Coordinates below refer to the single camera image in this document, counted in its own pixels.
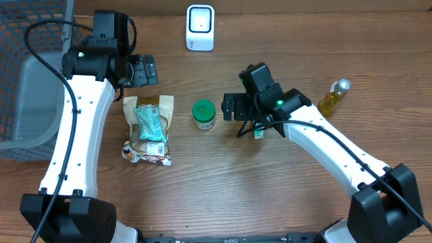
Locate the tissue pack white green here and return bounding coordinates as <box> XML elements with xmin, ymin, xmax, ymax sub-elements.
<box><xmin>253</xmin><ymin>121</ymin><xmax>264</xmax><ymax>140</ymax></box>

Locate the teal snack packet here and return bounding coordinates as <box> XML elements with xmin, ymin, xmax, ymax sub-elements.
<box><xmin>134</xmin><ymin>105</ymin><xmax>167</xmax><ymax>143</ymax></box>

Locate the green lid jar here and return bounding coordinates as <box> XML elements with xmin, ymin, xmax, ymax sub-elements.
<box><xmin>192</xmin><ymin>99</ymin><xmax>215</xmax><ymax>130</ymax></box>

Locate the yellow oil bottle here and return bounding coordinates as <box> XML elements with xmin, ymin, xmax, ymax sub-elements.
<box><xmin>317</xmin><ymin>78</ymin><xmax>351</xmax><ymax>117</ymax></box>

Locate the brown snack bag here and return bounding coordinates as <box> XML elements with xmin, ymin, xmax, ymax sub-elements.
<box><xmin>122</xmin><ymin>95</ymin><xmax>174</xmax><ymax>166</ymax></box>

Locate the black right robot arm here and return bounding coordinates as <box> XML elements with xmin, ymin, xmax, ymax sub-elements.
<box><xmin>221</xmin><ymin>63</ymin><xmax>431</xmax><ymax>242</ymax></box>

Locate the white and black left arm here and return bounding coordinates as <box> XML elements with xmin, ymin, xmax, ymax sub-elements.
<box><xmin>20</xmin><ymin>38</ymin><xmax>157</xmax><ymax>242</ymax></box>

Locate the dark grey plastic basket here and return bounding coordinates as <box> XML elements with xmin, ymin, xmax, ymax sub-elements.
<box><xmin>1</xmin><ymin>0</ymin><xmax>74</xmax><ymax>161</ymax></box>

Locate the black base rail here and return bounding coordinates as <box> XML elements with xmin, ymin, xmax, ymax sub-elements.
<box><xmin>138</xmin><ymin>231</ymin><xmax>326</xmax><ymax>243</ymax></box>

